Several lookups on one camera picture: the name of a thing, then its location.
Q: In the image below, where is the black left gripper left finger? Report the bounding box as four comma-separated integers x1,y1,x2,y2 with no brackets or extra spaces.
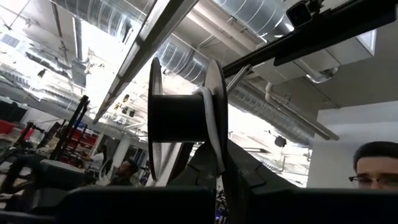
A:
57,141,218,224

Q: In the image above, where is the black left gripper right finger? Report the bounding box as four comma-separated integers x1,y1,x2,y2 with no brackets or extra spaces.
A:
222,139,398,224

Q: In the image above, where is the black cord spool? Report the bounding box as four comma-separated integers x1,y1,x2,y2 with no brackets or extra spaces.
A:
147,57,229,183

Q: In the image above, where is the white cord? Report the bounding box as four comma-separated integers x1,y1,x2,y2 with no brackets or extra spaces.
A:
194,86,227,175

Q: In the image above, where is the person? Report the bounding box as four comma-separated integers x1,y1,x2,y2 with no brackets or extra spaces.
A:
108,159,139,187
348,141,398,190
83,144,108,178

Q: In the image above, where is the long overhead light bar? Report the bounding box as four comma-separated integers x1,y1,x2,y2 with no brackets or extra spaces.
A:
92,0,200,125

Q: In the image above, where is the silver spiral air duct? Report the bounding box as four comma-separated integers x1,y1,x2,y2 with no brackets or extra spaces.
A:
155,34,315,147

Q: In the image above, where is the black overhead frame beam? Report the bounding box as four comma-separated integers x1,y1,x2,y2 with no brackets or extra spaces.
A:
222,0,398,78

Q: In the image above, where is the black overhead camera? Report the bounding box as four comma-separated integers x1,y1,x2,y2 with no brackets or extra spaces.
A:
285,1,313,29

